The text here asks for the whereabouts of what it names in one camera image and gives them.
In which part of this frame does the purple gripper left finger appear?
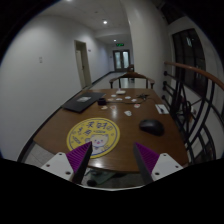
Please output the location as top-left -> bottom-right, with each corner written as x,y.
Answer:
40,141 -> 94,185

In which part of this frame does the white box on table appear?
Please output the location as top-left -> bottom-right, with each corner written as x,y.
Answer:
116,90 -> 126,95

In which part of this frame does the black laptop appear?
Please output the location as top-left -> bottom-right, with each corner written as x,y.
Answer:
63,92 -> 104,113

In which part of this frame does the double glass door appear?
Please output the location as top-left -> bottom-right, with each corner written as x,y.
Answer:
113,50 -> 130,71

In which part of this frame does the black stair railing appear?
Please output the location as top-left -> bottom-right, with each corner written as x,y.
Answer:
162,62 -> 224,164

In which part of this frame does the black round cup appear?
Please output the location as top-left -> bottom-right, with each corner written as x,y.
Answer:
97,98 -> 106,106

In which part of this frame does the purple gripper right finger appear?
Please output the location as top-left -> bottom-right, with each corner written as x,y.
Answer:
133,142 -> 184,185

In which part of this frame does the white notepad with pen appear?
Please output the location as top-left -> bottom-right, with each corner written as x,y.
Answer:
155,104 -> 169,114

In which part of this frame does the white side door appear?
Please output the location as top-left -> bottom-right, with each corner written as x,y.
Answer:
75,41 -> 92,88

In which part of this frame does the round yellow cartoon mouse pad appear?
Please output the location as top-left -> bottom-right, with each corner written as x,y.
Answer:
66,118 -> 120,159

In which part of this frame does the black computer mouse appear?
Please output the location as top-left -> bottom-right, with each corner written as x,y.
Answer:
139,119 -> 165,136

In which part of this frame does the black cable bundle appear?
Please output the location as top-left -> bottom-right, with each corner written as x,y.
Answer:
135,93 -> 150,101

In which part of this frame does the white card near mouse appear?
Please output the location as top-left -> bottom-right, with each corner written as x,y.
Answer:
124,111 -> 132,116

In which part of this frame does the green exit sign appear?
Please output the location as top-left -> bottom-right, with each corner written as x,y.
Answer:
116,43 -> 124,47

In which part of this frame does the white card with red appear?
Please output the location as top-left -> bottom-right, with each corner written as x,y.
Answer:
134,104 -> 140,109

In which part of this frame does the wooden chair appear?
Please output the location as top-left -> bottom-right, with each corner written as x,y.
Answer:
109,72 -> 155,89

